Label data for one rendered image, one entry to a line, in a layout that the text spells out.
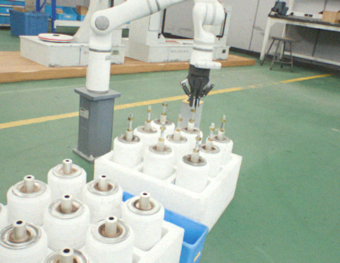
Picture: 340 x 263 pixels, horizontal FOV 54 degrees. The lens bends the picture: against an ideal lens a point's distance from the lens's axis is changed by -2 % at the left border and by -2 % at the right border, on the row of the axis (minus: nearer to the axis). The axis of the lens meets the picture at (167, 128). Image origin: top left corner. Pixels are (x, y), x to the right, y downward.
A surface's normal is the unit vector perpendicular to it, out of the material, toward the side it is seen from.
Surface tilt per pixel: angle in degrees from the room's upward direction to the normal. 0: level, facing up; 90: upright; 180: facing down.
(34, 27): 92
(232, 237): 0
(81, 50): 90
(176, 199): 90
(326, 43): 90
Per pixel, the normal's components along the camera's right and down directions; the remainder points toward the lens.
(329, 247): 0.12, -0.93
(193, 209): -0.46, 0.25
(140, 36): -0.69, 0.17
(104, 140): 0.72, 0.32
